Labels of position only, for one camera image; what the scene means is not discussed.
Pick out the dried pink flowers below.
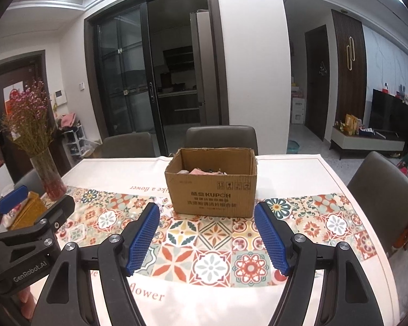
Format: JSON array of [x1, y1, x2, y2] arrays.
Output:
[[0, 80, 57, 157]]

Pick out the grey leather dining chair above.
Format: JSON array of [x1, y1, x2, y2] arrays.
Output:
[[347, 151, 408, 255], [14, 169, 44, 195], [185, 126, 259, 158], [100, 132, 157, 159]]

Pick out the yellow snack packages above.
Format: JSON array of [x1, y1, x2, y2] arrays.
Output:
[[343, 113, 363, 135]]

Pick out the glass vase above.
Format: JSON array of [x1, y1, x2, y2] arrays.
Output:
[[30, 148, 68, 201]]

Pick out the person's left hand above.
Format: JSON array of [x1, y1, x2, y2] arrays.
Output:
[[18, 283, 44, 322]]

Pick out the dark brown room door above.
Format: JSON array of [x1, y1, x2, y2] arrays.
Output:
[[305, 25, 329, 141]]

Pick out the brown entrance door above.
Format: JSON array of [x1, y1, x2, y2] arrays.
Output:
[[0, 50, 47, 177]]

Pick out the black television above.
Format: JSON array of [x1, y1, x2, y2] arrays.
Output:
[[370, 88, 408, 143]]

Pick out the white shoe rack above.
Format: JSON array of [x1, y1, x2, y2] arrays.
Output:
[[59, 126, 101, 159]]

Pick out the wood panel with gold handle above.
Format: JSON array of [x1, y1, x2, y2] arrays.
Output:
[[331, 10, 368, 133]]

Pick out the floral patterned tablecloth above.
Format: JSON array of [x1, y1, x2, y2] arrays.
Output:
[[30, 154, 395, 326]]

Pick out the pink towel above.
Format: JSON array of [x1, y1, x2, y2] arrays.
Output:
[[190, 167, 220, 177]]

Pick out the brown cardboard box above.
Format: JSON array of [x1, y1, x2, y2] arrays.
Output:
[[164, 148, 258, 218]]

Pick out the yellow tissue box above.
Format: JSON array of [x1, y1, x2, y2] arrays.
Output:
[[7, 191, 50, 231]]

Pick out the dark sliding glass door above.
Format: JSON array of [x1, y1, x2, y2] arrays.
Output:
[[84, 2, 230, 158]]

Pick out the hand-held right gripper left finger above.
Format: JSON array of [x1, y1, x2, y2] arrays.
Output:
[[32, 202, 161, 326]]

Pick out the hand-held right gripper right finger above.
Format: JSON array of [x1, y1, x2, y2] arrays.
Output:
[[254, 201, 386, 326]]

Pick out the small white storage cabinet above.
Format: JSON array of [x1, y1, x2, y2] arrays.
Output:
[[291, 97, 307, 125]]

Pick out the white television stand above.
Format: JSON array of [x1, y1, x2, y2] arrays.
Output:
[[330, 126, 406, 160]]

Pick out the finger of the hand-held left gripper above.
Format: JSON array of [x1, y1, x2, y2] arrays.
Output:
[[0, 185, 30, 233], [37, 195, 76, 234]]

